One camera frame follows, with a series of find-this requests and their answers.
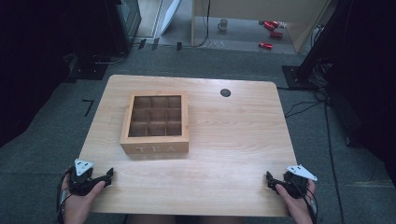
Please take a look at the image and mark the black cabinet with screen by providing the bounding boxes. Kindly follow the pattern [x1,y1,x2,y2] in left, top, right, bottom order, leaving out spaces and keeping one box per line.
[104,0,143,55]

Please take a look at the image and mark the hand-held gripper black cable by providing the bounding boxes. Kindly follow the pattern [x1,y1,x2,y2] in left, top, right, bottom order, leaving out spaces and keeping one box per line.
[290,178,319,224]
[55,167,75,224]

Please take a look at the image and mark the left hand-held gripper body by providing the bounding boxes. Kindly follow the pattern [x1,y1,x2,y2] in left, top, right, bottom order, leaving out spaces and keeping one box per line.
[67,158,108,197]

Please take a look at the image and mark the white board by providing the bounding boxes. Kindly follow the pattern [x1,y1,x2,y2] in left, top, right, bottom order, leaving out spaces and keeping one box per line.
[159,0,183,35]

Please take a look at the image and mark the black curved floor cable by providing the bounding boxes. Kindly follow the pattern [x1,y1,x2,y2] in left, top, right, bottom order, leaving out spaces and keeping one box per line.
[92,46,141,65]

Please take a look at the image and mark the right hand-held gripper black cable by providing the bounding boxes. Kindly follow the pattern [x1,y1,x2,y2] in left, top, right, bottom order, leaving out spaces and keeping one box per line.
[290,178,319,224]

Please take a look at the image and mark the wooden grid box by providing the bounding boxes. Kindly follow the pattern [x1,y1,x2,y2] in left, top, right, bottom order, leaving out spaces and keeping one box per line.
[120,91,191,156]

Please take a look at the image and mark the long black floor cable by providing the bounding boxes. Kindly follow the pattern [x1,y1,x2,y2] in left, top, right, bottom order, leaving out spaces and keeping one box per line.
[323,101,346,224]

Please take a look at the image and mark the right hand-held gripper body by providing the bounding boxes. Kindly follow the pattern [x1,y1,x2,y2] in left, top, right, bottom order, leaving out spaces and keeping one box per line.
[278,163,318,200]

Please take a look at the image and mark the person's left hand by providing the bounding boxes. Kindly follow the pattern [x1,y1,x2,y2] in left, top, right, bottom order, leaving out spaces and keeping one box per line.
[60,179,106,222]

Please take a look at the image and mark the black hanging cable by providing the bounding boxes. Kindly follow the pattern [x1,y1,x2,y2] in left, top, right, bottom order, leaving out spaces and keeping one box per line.
[181,0,212,49]

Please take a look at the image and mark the grey mug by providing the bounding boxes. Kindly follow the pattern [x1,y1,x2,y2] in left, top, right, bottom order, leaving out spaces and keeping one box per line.
[217,18,230,33]

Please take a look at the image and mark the left hand-held gripper black cable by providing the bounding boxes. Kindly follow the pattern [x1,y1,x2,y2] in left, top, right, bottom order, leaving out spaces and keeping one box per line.
[55,167,75,224]

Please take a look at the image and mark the person's right hand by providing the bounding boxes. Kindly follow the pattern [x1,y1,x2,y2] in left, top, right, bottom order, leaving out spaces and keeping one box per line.
[275,178,318,224]

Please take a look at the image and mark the black stand base plate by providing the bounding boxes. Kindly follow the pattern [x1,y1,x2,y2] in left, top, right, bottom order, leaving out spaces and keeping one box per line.
[281,64,319,91]
[64,53,109,84]

